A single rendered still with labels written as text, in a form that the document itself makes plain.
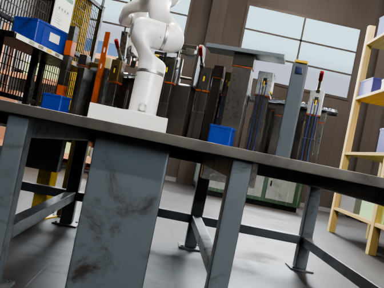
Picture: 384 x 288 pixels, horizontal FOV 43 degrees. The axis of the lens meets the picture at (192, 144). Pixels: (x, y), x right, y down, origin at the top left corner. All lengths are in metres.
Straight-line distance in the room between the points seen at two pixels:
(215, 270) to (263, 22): 8.23
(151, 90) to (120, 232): 0.60
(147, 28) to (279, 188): 6.12
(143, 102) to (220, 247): 0.67
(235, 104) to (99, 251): 0.90
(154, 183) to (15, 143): 0.54
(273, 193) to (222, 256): 6.09
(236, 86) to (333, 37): 7.92
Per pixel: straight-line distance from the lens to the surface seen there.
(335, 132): 9.95
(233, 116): 2.27
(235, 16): 9.80
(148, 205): 1.94
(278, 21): 9.91
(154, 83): 2.05
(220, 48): 2.31
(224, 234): 1.87
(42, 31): 2.70
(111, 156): 1.94
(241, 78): 2.29
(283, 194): 7.99
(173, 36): 2.11
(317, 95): 2.43
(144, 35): 2.08
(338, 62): 10.08
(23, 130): 1.90
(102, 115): 1.96
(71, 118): 1.82
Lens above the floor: 0.66
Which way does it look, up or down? 1 degrees up
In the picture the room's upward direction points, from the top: 11 degrees clockwise
